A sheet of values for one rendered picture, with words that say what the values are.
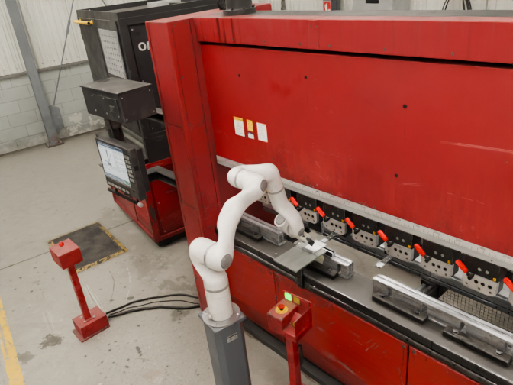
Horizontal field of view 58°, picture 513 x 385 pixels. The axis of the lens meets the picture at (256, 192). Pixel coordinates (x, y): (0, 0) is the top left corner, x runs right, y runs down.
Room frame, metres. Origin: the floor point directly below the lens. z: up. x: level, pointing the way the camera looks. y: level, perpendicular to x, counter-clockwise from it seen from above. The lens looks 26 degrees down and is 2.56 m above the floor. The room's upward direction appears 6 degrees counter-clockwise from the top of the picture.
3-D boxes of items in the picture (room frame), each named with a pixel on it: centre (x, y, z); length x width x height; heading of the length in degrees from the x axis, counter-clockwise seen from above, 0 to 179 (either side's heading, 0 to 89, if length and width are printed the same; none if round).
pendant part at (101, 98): (3.04, 0.83, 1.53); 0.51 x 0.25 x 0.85; 42
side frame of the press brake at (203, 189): (3.24, 0.16, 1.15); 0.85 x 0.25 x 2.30; 130
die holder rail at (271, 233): (2.80, 0.02, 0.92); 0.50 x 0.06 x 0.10; 40
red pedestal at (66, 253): (3.03, 1.48, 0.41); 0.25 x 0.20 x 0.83; 130
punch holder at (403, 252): (1.93, -0.69, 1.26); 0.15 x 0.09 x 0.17; 40
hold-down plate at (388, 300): (1.88, -0.67, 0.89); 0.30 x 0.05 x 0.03; 40
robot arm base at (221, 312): (1.84, 0.24, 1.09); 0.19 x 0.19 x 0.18
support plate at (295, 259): (2.28, -0.21, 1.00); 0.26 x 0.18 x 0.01; 130
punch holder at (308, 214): (2.40, -0.31, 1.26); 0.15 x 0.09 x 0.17; 40
